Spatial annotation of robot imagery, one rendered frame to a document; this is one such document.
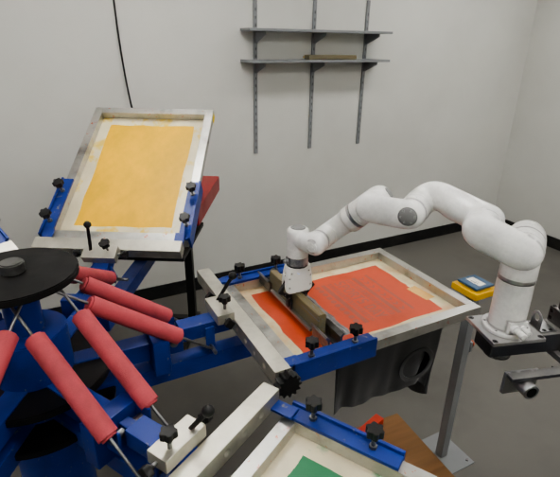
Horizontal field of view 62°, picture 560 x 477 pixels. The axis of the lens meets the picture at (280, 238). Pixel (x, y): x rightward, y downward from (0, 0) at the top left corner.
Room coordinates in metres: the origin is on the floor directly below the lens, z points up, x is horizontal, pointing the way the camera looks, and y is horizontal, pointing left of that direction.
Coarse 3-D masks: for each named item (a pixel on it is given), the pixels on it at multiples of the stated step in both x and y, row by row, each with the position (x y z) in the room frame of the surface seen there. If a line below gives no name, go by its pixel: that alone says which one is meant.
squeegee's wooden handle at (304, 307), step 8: (272, 272) 1.58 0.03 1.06; (272, 280) 1.57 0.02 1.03; (280, 280) 1.52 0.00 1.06; (272, 288) 1.57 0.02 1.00; (296, 296) 1.41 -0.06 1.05; (304, 296) 1.40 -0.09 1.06; (296, 304) 1.40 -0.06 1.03; (304, 304) 1.36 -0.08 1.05; (312, 304) 1.35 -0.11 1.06; (304, 312) 1.36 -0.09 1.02; (312, 312) 1.31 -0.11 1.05; (320, 312) 1.30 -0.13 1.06; (312, 320) 1.31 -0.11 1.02; (320, 320) 1.28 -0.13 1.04; (320, 328) 1.28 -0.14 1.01
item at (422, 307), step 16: (400, 288) 1.66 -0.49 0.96; (416, 304) 1.53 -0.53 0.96; (432, 304) 1.54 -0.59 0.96; (288, 320) 1.41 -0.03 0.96; (384, 320) 1.42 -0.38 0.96; (400, 320) 1.42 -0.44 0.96; (288, 336) 1.31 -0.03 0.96; (304, 336) 1.31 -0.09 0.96; (352, 336) 1.32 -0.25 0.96; (304, 352) 1.23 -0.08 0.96
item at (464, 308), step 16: (352, 256) 1.88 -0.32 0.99; (368, 256) 1.91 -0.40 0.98; (384, 256) 1.89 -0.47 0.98; (320, 272) 1.79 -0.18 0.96; (400, 272) 1.79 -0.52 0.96; (416, 272) 1.74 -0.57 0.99; (240, 288) 1.62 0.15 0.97; (432, 288) 1.63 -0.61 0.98; (448, 288) 1.60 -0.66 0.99; (240, 304) 1.46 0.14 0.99; (464, 304) 1.48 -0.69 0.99; (256, 320) 1.35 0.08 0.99; (416, 320) 1.37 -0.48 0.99; (432, 320) 1.37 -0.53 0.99; (448, 320) 1.39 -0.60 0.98; (272, 336) 1.26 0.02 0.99; (384, 336) 1.27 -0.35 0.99; (400, 336) 1.29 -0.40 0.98; (416, 336) 1.33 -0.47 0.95; (288, 352) 1.18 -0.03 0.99
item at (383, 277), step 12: (336, 276) 1.75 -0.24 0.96; (348, 276) 1.75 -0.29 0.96; (372, 276) 1.75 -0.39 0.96; (384, 276) 1.76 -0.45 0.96; (312, 288) 1.65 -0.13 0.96; (264, 300) 1.55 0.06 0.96; (276, 300) 1.55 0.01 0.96; (324, 300) 1.55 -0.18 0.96; (276, 312) 1.46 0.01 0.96; (288, 312) 1.46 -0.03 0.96
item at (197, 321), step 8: (208, 312) 1.32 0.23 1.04; (184, 320) 1.27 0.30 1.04; (192, 320) 1.27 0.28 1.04; (200, 320) 1.27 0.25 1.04; (208, 320) 1.27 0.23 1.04; (184, 328) 1.22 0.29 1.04; (192, 328) 1.23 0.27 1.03; (200, 328) 1.24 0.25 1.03; (216, 328) 1.27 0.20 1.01; (224, 328) 1.28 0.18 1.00; (184, 336) 1.22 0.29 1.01; (192, 336) 1.23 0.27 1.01; (200, 336) 1.24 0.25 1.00
